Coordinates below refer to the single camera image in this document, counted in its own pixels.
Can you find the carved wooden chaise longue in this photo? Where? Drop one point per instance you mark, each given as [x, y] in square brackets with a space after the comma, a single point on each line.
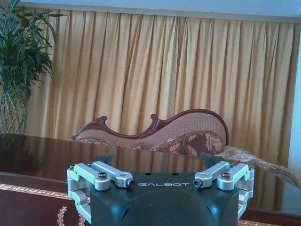
[178, 131]

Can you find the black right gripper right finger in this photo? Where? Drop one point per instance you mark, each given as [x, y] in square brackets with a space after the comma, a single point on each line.
[232, 173]

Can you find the brown floral patterned cushion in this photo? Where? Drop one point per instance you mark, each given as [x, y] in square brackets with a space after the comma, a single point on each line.
[258, 160]

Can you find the green leafy potted plant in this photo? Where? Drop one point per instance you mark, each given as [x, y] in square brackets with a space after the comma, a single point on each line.
[16, 63]

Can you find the golden pleated curtain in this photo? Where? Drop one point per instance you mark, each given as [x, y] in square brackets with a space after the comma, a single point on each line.
[164, 73]

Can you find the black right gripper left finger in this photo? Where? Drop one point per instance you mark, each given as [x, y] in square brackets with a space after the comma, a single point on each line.
[91, 173]

